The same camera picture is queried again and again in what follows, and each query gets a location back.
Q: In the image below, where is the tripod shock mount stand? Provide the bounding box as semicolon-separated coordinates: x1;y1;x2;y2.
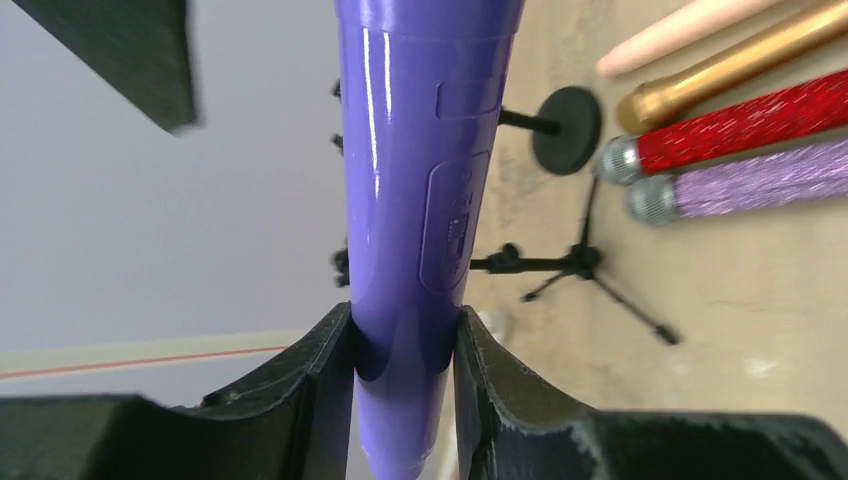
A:
369;154;680;353

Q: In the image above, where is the purple glitter microphone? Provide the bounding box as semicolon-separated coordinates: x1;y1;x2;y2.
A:
626;140;847;227

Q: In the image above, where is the gold metallic microphone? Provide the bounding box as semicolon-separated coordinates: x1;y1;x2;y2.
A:
616;1;847;134

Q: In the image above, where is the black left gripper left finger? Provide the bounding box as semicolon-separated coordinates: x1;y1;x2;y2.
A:
1;303;353;479

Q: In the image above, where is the cream peach plastic microphone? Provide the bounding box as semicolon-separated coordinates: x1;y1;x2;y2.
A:
596;0;778;78

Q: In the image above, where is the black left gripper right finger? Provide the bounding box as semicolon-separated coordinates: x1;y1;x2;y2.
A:
454;307;847;479

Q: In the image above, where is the round base shock mount stand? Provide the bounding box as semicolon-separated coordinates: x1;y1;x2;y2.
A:
498;86;603;176

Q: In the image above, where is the red glitter microphone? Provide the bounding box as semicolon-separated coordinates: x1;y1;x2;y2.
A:
595;70;847;185

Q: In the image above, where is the violet plastic microphone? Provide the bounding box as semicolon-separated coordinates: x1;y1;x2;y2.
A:
336;1;523;479

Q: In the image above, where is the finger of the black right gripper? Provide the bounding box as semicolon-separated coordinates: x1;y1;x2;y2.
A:
16;0;198;133

